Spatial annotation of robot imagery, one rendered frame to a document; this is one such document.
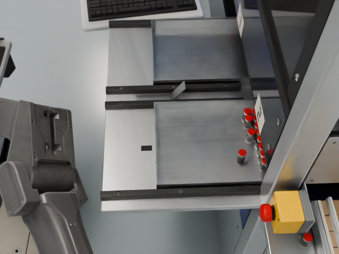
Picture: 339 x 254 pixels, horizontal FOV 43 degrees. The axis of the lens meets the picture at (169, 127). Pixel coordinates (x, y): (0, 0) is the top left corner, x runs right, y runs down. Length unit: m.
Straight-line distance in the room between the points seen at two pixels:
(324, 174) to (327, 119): 0.21
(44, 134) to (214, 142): 0.68
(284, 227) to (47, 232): 0.56
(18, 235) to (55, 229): 1.23
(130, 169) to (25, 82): 1.54
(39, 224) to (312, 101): 0.47
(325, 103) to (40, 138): 0.46
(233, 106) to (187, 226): 0.90
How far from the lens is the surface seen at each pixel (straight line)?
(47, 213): 0.57
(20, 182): 0.57
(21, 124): 0.60
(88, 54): 2.66
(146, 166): 1.15
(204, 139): 1.20
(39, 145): 0.59
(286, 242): 1.10
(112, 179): 1.14
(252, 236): 1.28
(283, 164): 0.93
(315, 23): 0.76
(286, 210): 0.97
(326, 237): 1.08
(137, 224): 2.04
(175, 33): 1.46
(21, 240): 1.79
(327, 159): 0.94
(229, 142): 1.20
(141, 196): 1.10
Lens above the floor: 1.88
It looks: 55 degrees down
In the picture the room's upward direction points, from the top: 1 degrees clockwise
